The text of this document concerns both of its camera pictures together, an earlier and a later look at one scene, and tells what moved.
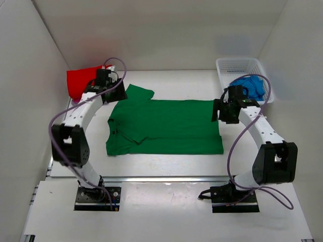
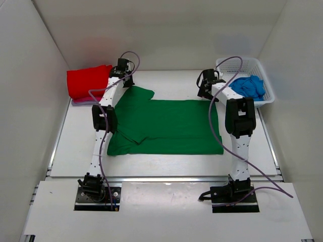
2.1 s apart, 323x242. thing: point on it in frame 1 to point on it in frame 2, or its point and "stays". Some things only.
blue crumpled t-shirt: [254, 84] stays
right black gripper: [218, 105] to [203, 94]
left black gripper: [121, 94] to [131, 83]
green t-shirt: [140, 125] stays
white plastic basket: [228, 68] stays
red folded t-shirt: [77, 79] stays
